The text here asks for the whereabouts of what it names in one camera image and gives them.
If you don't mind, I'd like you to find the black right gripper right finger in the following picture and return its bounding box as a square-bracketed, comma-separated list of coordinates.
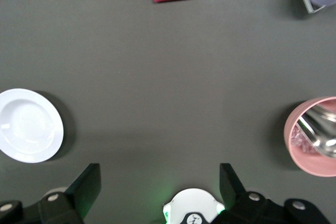
[209, 163, 331, 224]

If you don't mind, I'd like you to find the white round plate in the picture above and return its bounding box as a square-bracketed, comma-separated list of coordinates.
[0, 88, 65, 164]

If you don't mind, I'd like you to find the pink bowl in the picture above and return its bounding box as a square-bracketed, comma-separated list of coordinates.
[283, 97, 336, 177]

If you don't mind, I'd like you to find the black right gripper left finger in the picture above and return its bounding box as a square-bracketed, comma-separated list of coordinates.
[0, 163, 102, 224]

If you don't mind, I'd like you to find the metal scoop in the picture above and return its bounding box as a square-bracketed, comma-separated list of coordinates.
[296, 104, 336, 159]

